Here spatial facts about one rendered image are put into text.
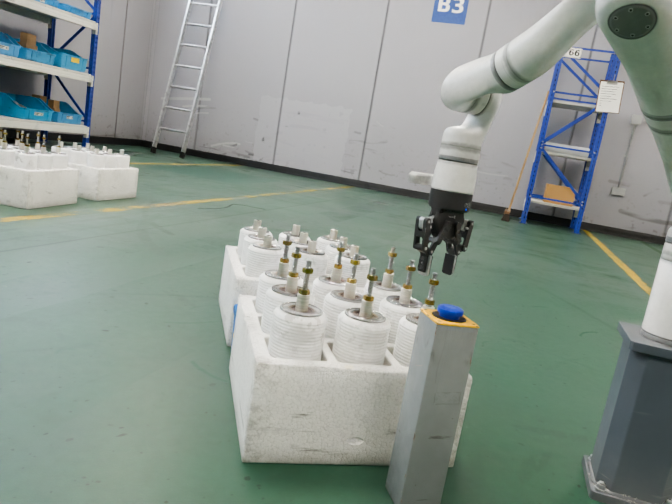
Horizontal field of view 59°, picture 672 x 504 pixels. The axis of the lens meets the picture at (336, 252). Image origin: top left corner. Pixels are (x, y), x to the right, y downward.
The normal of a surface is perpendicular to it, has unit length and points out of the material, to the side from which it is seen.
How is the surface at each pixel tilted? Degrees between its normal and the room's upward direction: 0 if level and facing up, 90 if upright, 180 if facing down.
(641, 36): 147
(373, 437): 90
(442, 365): 90
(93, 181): 90
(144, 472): 0
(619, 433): 90
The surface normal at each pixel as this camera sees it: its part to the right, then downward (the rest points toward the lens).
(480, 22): -0.29, 0.13
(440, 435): 0.22, 0.22
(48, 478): 0.16, -0.97
